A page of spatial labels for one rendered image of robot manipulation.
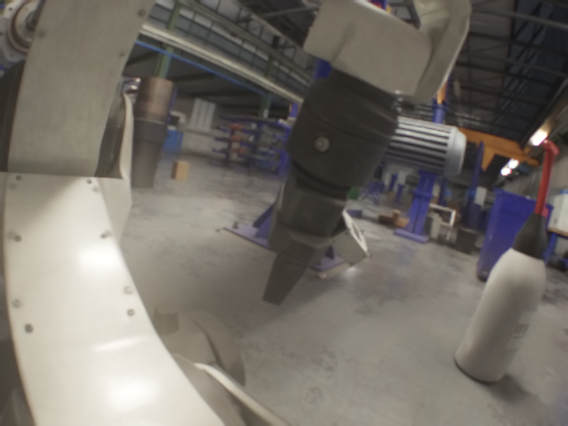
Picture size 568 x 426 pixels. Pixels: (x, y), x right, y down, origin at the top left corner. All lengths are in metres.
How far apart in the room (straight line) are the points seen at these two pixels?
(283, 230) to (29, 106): 0.27
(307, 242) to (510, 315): 0.81
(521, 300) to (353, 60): 0.86
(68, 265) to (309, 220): 0.20
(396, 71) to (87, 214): 0.29
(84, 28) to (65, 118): 0.09
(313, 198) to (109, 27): 0.25
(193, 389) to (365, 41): 0.27
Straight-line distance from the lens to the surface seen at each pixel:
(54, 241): 0.25
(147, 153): 2.92
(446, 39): 0.26
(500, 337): 1.00
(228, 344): 0.52
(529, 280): 0.97
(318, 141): 0.23
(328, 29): 0.24
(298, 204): 0.25
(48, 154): 0.33
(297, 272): 0.26
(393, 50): 0.25
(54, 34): 0.31
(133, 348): 0.21
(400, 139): 3.57
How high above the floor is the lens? 0.49
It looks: 9 degrees down
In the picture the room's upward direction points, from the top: 13 degrees clockwise
